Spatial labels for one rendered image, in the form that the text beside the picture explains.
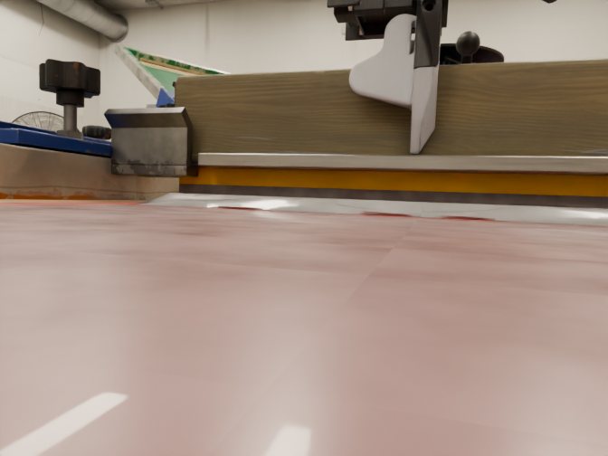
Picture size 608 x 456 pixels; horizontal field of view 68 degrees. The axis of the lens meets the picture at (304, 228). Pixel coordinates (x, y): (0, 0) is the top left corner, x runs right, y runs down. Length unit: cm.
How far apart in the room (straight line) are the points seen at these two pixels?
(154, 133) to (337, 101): 15
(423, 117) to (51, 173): 26
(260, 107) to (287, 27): 467
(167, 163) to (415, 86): 20
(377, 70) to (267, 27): 479
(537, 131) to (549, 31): 448
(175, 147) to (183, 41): 512
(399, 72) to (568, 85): 11
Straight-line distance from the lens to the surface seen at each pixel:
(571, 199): 36
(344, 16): 36
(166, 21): 566
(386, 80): 33
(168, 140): 38
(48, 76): 41
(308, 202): 26
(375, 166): 32
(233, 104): 37
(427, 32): 32
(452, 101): 34
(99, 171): 40
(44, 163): 36
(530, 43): 476
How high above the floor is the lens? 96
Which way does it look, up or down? 4 degrees down
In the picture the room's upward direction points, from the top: 2 degrees clockwise
